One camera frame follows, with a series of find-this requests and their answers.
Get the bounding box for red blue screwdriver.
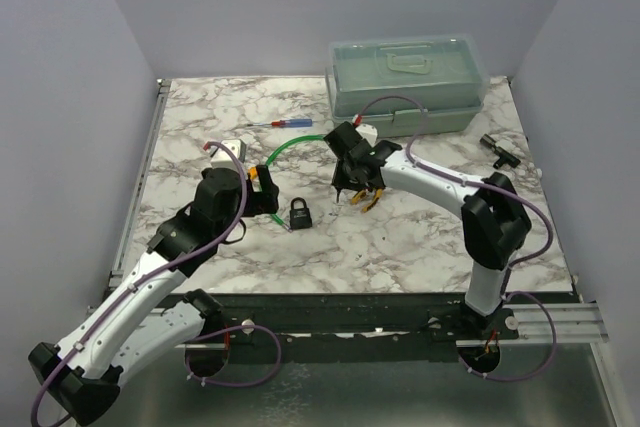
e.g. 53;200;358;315
246;118;313;128

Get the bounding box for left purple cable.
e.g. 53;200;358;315
30;140;282;426

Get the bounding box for black cylinder lock part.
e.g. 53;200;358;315
480;134;521;170

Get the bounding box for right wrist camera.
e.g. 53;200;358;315
353;118;378;146

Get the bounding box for yellow black needle-nose pliers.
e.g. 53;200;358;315
350;189;384;213

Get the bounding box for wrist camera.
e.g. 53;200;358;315
353;118;378;146
204;139;247;170

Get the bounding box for green translucent tool box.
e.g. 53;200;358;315
325;34;490;138

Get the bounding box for aluminium side rail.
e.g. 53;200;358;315
107;79;172;289

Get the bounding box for green cable lock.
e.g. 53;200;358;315
264;135;323;233

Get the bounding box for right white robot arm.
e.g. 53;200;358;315
324;122;531;339

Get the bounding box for black metal base rail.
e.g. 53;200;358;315
186;291;518;365

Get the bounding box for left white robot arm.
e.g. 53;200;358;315
28;164;279;426

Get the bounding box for black Kaijing padlock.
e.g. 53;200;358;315
289;197;313;231

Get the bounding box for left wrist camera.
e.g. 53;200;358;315
204;139;247;170

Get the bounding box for orange utility knife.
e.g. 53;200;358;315
248;165;263;181

